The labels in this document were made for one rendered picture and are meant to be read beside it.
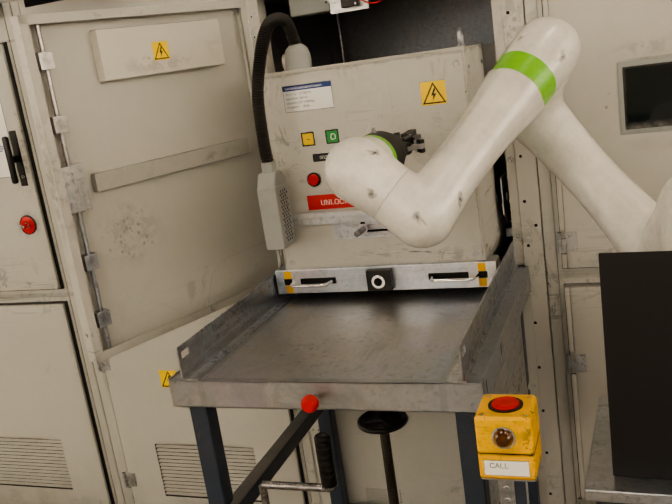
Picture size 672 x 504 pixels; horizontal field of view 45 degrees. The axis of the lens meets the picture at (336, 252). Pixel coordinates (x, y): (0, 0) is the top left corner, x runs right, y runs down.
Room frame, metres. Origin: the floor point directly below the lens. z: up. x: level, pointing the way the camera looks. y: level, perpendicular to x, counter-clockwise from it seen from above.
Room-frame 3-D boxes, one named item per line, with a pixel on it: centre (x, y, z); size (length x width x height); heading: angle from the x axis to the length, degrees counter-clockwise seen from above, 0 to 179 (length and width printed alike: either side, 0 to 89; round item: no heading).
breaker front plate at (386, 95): (1.83, -0.10, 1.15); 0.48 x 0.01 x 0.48; 69
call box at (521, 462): (1.07, -0.21, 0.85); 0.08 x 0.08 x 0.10; 69
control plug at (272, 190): (1.85, 0.12, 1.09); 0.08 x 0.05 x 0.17; 159
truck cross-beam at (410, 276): (1.85, -0.10, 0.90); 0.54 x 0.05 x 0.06; 69
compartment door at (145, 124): (1.94, 0.36, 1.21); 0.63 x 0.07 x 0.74; 137
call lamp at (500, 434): (1.03, -0.19, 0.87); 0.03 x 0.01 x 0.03; 69
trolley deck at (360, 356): (1.70, -0.05, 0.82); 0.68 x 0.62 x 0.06; 159
